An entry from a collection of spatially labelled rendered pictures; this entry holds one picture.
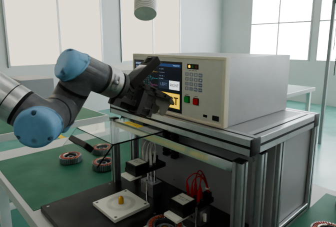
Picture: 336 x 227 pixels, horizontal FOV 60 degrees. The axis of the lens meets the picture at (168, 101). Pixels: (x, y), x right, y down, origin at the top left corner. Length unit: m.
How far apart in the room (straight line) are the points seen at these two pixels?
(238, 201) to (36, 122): 0.55
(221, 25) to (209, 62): 7.89
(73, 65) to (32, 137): 0.18
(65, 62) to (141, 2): 1.51
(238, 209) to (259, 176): 0.12
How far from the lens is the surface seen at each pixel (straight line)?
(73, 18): 5.88
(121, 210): 1.10
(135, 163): 1.11
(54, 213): 1.17
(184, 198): 0.98
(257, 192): 0.92
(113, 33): 6.28
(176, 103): 0.97
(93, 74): 0.68
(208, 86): 0.87
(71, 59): 0.66
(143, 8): 2.12
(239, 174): 0.81
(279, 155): 0.94
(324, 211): 1.29
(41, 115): 0.56
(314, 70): 7.44
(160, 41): 7.04
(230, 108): 0.87
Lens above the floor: 1.36
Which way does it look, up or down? 11 degrees down
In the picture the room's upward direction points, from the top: straight up
